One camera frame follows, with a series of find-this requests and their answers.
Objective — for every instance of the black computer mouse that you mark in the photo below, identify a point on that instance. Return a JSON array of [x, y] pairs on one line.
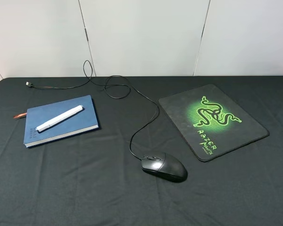
[[164, 166]]

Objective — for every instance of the white pen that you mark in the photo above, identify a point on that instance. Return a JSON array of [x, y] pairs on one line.
[[52, 122]]

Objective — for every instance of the blue hardcover notebook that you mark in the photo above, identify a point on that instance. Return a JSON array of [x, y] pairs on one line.
[[83, 121]]

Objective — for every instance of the black green Razer mouse pad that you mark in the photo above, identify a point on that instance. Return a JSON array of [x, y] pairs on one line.
[[210, 122]]

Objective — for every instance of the black tablecloth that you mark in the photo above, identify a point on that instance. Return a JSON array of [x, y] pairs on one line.
[[94, 180]]

